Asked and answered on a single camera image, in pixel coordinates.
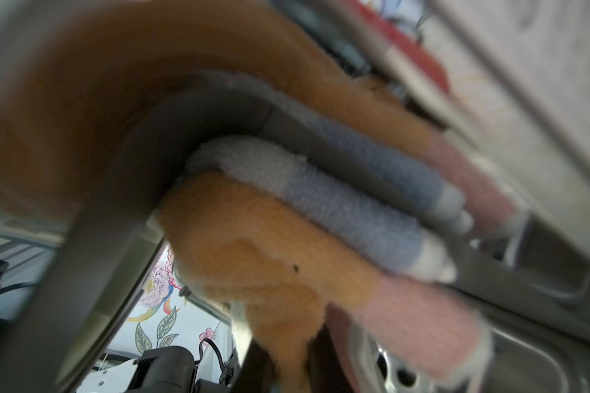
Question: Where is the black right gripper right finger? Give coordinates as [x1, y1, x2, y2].
[308, 326, 353, 393]

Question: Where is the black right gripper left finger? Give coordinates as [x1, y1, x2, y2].
[230, 340, 275, 393]

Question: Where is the orange blue patterned cloth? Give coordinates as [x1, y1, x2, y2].
[0, 0, 529, 393]

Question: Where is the silver grey coffee machine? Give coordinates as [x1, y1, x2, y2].
[0, 1, 590, 392]

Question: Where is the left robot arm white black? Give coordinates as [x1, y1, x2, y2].
[76, 339, 238, 392]

